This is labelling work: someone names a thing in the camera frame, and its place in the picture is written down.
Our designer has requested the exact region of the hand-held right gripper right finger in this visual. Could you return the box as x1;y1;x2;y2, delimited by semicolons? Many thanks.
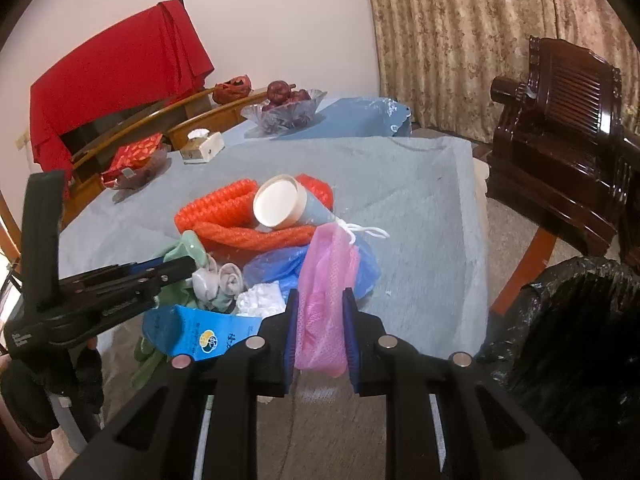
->
341;287;583;480

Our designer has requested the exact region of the green cloth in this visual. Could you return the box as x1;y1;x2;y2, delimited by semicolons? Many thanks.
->
132;230;236;391

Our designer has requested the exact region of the light blue tablecloth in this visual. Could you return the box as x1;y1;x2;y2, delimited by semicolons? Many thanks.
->
57;135;491;366

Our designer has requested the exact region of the red cloth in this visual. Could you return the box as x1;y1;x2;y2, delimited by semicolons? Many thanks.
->
30;0;216;171

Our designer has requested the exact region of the white string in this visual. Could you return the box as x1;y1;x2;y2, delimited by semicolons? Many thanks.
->
335;220;390;247

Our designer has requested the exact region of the white scalloped cloth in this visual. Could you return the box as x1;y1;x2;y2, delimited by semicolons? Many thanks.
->
472;159;491;196

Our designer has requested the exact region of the black television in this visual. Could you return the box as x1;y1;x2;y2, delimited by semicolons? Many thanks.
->
59;102;166;157

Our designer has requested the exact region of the glass dish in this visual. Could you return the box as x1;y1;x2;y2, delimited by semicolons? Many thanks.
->
102;149;173;205

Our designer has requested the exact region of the crumpled red foam net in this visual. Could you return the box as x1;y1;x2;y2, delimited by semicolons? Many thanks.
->
295;173;335;211

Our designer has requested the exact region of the person's left forearm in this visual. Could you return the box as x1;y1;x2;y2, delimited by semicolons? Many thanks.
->
0;360;57;442

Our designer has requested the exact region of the grey cloth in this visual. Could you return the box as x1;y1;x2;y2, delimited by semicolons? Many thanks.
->
192;255;246;312

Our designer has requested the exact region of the blue printed packet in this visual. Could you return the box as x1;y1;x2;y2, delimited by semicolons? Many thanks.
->
141;304;271;365

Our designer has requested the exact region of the dark wooden armchair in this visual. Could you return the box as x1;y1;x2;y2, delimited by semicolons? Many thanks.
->
485;35;640;261

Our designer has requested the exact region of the fruit in clear bag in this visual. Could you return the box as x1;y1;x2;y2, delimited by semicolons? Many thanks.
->
241;89;326;136

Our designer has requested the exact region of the wooden table leg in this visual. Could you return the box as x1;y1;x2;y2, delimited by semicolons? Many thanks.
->
490;227;558;316

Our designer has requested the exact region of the blue plastic bag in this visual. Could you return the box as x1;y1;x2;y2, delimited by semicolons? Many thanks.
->
242;242;382;307
275;96;413;140

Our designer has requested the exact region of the pink foam net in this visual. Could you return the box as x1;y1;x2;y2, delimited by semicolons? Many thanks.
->
295;224;361;377

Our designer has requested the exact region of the beige patterned curtain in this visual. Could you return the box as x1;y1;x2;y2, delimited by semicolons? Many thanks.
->
362;0;640;146

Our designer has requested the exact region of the white tissue box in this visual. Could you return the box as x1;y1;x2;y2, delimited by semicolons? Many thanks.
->
180;128;225;165

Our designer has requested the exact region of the black lined trash bin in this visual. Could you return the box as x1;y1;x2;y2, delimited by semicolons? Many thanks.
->
475;255;640;480

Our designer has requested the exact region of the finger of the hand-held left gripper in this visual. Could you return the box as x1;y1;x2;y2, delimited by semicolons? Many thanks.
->
57;256;197;295
59;280;162;333

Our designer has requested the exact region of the person's left hand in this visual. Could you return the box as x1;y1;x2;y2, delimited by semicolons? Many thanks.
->
75;337;105;413

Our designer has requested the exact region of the orange foam net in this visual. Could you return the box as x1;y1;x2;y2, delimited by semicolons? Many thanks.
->
175;177;261;235
192;225;318;252

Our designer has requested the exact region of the dark red fruit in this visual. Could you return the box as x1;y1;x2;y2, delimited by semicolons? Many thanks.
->
264;80;311;112

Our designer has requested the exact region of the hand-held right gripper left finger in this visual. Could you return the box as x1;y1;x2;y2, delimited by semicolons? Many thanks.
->
60;289;301;480

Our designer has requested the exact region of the white crumpled tissue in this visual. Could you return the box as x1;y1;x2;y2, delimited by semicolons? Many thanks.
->
235;282;283;318

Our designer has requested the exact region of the red patterned packet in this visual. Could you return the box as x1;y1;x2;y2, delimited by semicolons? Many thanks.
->
102;132;165;183

